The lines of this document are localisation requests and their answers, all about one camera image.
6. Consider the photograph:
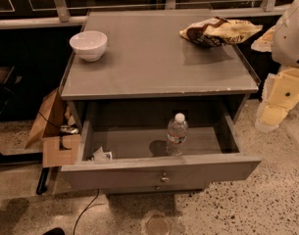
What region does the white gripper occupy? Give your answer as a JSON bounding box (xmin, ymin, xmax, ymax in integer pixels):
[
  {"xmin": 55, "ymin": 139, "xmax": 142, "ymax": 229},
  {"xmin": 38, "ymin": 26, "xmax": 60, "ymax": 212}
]
[{"xmin": 251, "ymin": 0, "xmax": 299, "ymax": 132}]

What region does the clear plastic water bottle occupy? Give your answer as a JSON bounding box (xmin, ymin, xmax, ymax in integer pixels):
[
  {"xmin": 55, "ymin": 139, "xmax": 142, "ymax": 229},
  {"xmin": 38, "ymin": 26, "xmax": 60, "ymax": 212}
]
[{"xmin": 166, "ymin": 113, "xmax": 188, "ymax": 156}]

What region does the open grey top drawer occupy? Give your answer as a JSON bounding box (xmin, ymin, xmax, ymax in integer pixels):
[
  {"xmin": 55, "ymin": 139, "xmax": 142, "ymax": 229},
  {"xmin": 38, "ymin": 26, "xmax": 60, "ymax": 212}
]
[{"xmin": 62, "ymin": 102, "xmax": 261, "ymax": 194}]

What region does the round metal drawer knob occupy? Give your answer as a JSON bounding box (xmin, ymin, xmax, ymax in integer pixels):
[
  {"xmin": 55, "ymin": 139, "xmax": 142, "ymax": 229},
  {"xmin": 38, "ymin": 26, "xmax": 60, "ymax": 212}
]
[{"xmin": 160, "ymin": 172, "xmax": 170, "ymax": 183}]

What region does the brown yellow snack bag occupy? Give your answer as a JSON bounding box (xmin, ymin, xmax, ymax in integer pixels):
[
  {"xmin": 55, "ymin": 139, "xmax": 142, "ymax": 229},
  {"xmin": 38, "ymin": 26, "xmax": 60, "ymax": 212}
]
[{"xmin": 179, "ymin": 17, "xmax": 263, "ymax": 48}]

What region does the white ceramic bowl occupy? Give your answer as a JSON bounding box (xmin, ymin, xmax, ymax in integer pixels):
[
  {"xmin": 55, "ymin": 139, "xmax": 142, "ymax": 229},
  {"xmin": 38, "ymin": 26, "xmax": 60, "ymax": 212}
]
[{"xmin": 69, "ymin": 30, "xmax": 108, "ymax": 62}]

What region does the crumpled white paper scrap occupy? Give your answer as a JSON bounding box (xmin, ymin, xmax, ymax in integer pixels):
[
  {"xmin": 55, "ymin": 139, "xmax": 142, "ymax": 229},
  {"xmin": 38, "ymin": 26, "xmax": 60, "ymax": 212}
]
[{"xmin": 91, "ymin": 147, "xmax": 113, "ymax": 163}]

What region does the metal window railing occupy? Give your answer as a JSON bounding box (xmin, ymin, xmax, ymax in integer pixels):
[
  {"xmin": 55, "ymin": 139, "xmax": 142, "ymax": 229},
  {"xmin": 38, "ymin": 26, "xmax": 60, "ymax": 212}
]
[{"xmin": 0, "ymin": 0, "xmax": 299, "ymax": 31}]

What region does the brown cardboard box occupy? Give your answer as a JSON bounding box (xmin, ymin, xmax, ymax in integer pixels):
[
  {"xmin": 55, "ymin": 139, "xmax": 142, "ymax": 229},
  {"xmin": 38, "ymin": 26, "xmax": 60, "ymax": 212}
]
[{"xmin": 25, "ymin": 88, "xmax": 80, "ymax": 167}]

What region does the black chair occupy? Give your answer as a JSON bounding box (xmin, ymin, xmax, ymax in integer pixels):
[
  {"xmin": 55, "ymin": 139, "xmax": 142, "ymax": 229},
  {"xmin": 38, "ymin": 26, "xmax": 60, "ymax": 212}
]
[{"xmin": 0, "ymin": 67, "xmax": 22, "ymax": 118}]

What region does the black floor cable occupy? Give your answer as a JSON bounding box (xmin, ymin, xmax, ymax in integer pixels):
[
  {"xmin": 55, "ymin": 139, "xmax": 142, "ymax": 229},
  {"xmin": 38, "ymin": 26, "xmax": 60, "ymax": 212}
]
[{"xmin": 72, "ymin": 189, "xmax": 101, "ymax": 235}]

